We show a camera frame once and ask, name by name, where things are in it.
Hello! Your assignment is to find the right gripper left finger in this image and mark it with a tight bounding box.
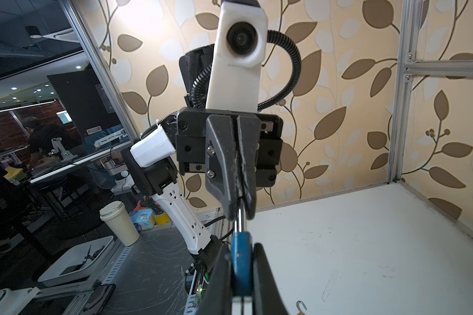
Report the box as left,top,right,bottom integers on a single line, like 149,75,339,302
196,244,233,315

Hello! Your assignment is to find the person in background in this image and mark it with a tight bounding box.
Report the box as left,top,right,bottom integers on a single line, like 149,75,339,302
22,116,79,169

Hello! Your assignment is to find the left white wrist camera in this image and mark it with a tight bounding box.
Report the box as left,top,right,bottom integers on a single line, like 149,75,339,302
206,1,268,113

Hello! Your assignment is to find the blue padlock with key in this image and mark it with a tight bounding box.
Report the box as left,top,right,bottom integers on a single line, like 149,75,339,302
231,200,253,314

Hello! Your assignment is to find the open brass padlock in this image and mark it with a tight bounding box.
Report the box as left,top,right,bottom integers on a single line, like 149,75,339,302
296,300,307,315

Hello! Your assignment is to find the white plastic tray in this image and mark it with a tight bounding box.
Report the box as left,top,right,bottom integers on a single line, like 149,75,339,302
38,236,114,287

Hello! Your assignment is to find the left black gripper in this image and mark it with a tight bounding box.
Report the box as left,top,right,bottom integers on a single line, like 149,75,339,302
176,108,283,221

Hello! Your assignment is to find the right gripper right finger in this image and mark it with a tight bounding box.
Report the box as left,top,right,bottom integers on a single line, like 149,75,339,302
252,243,288,315

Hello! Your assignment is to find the white paper coffee cup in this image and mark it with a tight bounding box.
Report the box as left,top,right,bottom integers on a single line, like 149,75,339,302
99,201,139,246

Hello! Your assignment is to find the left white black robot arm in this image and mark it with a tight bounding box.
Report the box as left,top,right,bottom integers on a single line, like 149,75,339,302
122,30,302,274

